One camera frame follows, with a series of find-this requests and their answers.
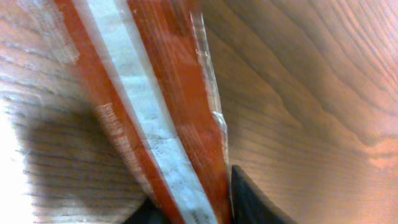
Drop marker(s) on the orange-red snack bar wrapper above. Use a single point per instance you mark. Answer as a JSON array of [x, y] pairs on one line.
[[147, 70]]

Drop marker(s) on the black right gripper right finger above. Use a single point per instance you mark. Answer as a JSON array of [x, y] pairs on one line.
[[250, 204]]

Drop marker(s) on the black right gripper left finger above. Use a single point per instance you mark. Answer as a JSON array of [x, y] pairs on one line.
[[147, 213]]

